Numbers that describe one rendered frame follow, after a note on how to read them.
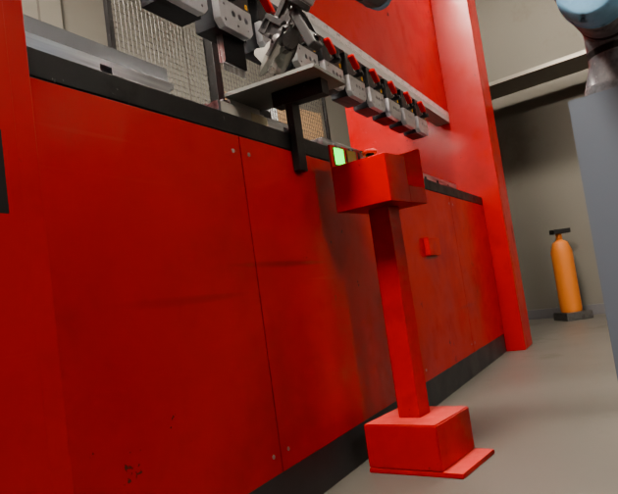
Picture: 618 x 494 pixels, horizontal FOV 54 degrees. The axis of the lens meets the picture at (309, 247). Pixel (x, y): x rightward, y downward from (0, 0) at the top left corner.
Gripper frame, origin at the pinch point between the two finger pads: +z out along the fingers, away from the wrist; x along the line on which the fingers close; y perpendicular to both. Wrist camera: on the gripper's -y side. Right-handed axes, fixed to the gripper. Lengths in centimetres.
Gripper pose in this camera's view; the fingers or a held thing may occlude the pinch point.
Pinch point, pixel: (270, 75)
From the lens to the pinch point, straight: 167.2
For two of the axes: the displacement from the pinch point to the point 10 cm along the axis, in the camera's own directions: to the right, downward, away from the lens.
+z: -4.5, 8.6, 2.4
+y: -7.5, -5.1, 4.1
